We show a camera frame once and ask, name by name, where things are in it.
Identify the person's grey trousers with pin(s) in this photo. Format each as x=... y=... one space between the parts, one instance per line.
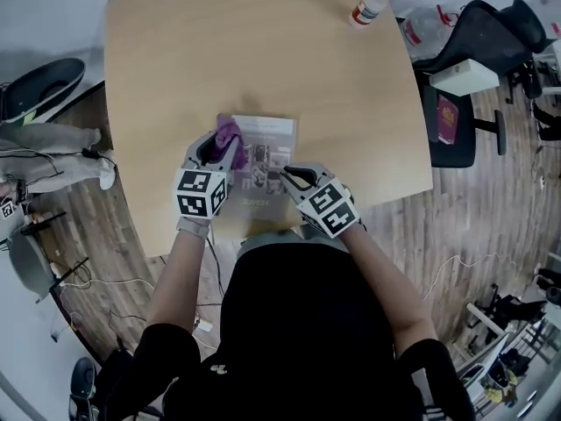
x=263 y=240

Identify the person's right forearm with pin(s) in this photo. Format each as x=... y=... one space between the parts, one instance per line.
x=385 y=279

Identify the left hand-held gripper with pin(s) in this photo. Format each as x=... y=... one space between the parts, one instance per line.
x=197 y=191

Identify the purple cloth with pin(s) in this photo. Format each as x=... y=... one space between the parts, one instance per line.
x=228 y=127

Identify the black mesh office chair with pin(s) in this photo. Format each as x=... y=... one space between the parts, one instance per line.
x=482 y=33

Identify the person's left forearm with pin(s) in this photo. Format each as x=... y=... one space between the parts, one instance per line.
x=175 y=279

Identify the red booklet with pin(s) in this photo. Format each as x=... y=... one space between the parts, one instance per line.
x=448 y=119

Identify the black tripod equipment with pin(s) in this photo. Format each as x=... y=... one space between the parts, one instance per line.
x=508 y=307

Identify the large clear water jug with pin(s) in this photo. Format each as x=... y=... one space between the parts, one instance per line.
x=423 y=29

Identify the person's black shirt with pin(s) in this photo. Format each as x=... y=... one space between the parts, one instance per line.
x=307 y=323

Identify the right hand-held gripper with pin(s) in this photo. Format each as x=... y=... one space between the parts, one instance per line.
x=328 y=209

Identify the white box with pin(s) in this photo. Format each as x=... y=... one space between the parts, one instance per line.
x=464 y=77

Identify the grey chair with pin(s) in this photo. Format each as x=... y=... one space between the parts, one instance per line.
x=26 y=261

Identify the grey book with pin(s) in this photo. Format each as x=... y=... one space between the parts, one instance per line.
x=271 y=138

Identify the clear red-capped water bottle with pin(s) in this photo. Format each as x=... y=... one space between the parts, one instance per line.
x=368 y=7

